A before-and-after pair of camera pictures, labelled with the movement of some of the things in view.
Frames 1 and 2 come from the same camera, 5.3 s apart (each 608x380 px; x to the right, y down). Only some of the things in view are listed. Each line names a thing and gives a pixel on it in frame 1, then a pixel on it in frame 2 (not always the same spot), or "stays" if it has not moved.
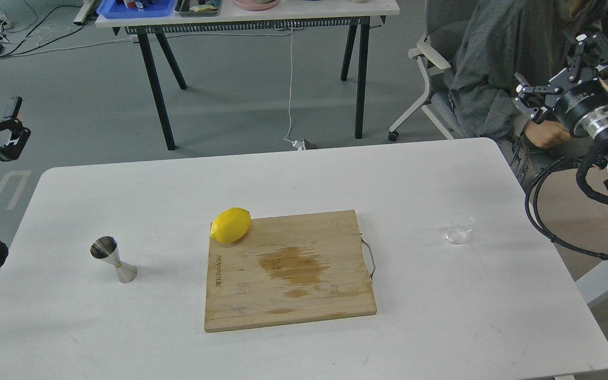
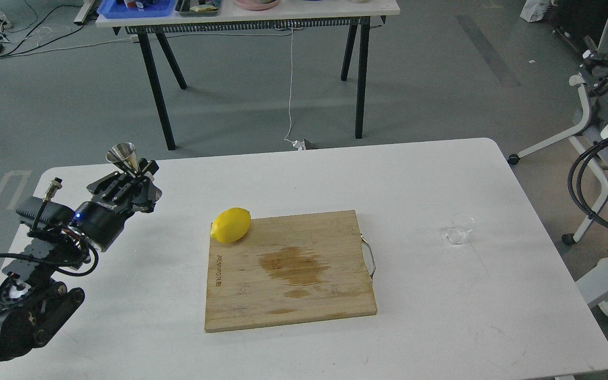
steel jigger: [106, 247] → [124, 153]
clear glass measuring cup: [462, 224] stays
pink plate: [255, 5] stays
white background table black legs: [353, 15] stays
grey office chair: [444, 19] → [577, 135]
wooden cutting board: [287, 269] stays
